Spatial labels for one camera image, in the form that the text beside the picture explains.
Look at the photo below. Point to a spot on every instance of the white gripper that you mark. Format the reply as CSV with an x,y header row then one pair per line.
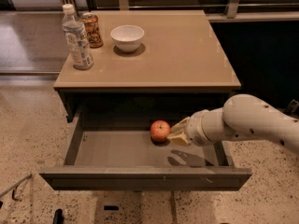
x,y
194,129

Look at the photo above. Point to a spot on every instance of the red apple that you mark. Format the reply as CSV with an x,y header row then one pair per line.
x,y
159,130

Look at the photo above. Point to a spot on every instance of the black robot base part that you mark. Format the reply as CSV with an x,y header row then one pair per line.
x,y
58,217

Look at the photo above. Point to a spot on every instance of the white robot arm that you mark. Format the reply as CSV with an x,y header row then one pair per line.
x,y
243,117

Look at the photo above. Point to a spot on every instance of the brown cabinet with counter top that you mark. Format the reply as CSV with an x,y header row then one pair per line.
x,y
179,52

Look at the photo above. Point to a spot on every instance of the open grey top drawer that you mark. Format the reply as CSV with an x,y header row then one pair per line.
x,y
114,151

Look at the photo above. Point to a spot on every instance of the white ceramic bowl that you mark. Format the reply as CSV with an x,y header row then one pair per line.
x,y
127,38

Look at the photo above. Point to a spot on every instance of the brown drink can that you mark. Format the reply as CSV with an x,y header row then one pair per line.
x,y
90,21

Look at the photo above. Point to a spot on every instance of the clear plastic water bottle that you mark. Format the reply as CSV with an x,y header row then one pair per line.
x,y
76,39

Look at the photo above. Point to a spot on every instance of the grey metal rod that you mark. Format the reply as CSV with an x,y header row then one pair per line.
x,y
13,188

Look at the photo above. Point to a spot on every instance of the metal window railing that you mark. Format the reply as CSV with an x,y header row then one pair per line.
x,y
187,0

